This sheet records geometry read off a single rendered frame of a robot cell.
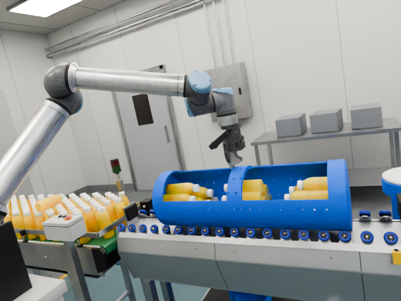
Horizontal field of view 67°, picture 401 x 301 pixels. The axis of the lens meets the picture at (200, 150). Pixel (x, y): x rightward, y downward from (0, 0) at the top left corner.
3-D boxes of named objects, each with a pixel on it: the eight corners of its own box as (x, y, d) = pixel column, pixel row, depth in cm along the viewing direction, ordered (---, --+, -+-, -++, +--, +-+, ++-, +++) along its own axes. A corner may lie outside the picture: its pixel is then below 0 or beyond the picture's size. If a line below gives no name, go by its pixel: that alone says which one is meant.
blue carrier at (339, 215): (352, 244, 110) (345, 169, 106) (157, 235, 151) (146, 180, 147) (352, 214, 135) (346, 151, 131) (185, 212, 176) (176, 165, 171)
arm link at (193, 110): (182, 89, 127) (211, 84, 129) (182, 104, 137) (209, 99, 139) (188, 108, 123) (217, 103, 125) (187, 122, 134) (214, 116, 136)
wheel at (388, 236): (397, 231, 107) (397, 232, 109) (382, 230, 109) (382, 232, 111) (399, 243, 105) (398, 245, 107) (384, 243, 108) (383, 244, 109)
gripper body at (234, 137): (240, 152, 132) (236, 125, 130) (222, 153, 136) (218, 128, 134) (246, 148, 139) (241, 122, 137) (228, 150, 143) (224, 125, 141)
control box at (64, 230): (72, 242, 151) (67, 223, 149) (46, 240, 160) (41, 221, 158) (87, 232, 159) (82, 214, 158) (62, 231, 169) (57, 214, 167)
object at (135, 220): (130, 229, 172) (125, 208, 170) (127, 229, 173) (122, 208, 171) (141, 221, 180) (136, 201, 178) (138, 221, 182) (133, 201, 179)
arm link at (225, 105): (207, 89, 137) (229, 86, 138) (213, 117, 139) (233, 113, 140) (212, 88, 128) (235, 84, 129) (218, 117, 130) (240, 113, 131)
